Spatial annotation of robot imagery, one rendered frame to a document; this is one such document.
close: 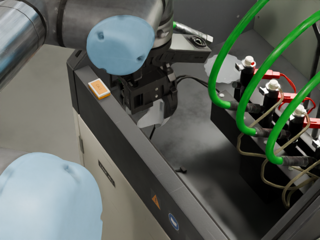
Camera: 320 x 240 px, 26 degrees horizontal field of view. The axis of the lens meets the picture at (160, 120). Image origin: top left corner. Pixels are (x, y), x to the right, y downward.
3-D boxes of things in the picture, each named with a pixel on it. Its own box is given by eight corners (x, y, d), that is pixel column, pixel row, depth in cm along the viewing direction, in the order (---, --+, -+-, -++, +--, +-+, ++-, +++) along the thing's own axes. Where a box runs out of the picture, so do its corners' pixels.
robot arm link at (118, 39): (60, 70, 88) (86, 15, 95) (145, 85, 87) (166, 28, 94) (53, 23, 82) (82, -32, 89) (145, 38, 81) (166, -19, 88)
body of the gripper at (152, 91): (109, 88, 111) (104, 32, 102) (155, 68, 114) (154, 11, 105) (133, 119, 107) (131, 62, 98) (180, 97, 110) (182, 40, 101)
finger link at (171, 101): (152, 107, 114) (152, 69, 108) (161, 103, 115) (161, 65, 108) (167, 125, 112) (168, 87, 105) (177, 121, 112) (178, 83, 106)
